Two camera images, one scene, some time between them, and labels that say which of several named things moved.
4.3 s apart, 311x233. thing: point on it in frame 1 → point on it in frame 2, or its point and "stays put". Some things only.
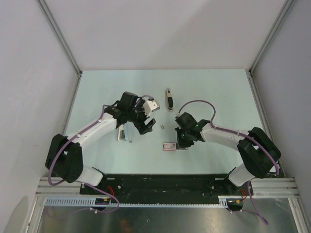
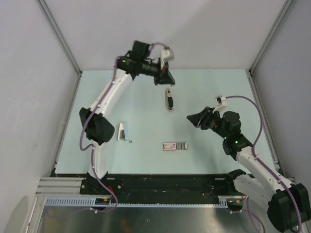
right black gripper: (181, 143) → (206, 115)
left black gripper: (142, 127) → (164, 77)
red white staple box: (169, 146) stays put
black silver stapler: (169, 100) stays put
